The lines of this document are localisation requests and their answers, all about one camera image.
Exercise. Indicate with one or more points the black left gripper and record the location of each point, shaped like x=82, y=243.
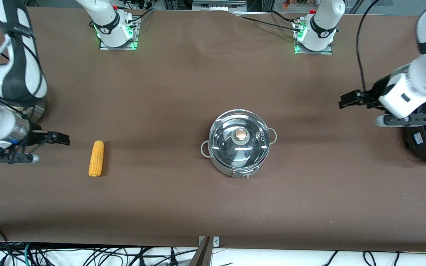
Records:
x=377, y=93

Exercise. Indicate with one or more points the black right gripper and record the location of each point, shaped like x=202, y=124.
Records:
x=36, y=139

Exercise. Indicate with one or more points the yellow corn cob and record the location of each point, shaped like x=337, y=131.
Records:
x=96, y=159

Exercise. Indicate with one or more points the glass pot lid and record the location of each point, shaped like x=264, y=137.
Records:
x=240, y=135

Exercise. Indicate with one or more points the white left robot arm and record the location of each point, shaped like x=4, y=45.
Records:
x=423, y=74

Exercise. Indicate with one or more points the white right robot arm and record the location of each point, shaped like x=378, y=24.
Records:
x=20, y=74

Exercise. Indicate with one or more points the steel steamer pot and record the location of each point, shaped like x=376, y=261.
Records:
x=37, y=111

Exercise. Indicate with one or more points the brown table cloth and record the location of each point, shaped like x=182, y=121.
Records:
x=198, y=207

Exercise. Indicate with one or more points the dark metal bar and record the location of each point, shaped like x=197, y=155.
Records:
x=202, y=256

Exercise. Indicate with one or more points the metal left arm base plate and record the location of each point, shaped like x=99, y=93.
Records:
x=329, y=51

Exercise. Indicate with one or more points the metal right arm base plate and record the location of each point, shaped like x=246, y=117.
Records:
x=136, y=37

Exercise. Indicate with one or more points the grey metal frame box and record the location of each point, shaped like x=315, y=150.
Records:
x=218, y=5

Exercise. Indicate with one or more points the small metal table bracket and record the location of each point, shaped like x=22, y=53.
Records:
x=216, y=242

